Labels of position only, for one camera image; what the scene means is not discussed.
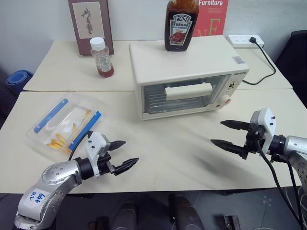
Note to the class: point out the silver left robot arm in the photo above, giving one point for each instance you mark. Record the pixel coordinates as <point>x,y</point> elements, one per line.
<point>51,176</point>

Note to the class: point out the small ketchup bottle white cap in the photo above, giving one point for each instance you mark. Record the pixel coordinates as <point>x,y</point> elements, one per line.
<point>104,64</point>

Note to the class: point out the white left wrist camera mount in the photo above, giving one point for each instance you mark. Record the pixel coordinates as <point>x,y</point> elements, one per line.
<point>95,145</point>

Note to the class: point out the white timer knob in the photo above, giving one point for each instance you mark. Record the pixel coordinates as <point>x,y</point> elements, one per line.
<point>225,100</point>

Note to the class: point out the clear container with fries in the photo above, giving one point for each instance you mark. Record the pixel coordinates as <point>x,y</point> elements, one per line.
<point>60,112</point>

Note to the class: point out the blue rolled mat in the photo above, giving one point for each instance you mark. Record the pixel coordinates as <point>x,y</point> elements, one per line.
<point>18,79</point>

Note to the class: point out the white power strip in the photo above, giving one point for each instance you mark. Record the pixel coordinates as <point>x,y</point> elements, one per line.
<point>237,40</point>

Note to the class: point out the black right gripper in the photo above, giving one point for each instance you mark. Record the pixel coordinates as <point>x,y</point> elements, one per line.
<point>253,141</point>

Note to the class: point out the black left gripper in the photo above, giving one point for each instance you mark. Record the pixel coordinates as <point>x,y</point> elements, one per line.
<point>104,165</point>

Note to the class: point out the dark oven dial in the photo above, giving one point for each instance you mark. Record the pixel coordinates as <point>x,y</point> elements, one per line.
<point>231,86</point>

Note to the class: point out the red furniture book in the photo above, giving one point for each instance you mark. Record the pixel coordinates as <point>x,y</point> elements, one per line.
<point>212,22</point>

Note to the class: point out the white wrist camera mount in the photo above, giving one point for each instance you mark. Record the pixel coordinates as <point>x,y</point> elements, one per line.
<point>266,124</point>
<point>95,145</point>

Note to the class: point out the blue container clip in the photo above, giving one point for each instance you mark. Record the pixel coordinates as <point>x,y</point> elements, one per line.
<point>50,115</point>
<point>85,129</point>

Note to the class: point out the dark rounded shape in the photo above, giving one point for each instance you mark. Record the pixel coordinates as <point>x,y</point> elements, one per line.
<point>184,213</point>
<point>126,215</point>

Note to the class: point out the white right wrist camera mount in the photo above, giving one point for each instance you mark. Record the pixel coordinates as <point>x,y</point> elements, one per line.
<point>266,124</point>

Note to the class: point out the red indicator light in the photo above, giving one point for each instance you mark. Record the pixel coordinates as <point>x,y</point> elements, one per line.
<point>218,106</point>

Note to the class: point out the cream toaster oven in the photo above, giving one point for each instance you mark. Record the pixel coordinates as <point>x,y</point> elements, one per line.
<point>180,63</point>

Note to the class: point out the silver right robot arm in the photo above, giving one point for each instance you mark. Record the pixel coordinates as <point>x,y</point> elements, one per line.
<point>295,146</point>

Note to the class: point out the glass oven door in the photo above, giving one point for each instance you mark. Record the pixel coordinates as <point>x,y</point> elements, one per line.
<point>153,100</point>

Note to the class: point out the large Heinz sauce bottle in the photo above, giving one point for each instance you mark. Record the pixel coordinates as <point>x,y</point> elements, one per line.
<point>180,26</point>

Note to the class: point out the yellow french fry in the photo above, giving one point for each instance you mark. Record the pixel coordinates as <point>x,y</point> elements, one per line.
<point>59,136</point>
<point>74,126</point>
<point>57,142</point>
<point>52,145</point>
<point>88,111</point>

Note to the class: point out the brown framed botanical picture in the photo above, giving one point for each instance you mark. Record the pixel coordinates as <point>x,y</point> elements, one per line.
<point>81,43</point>

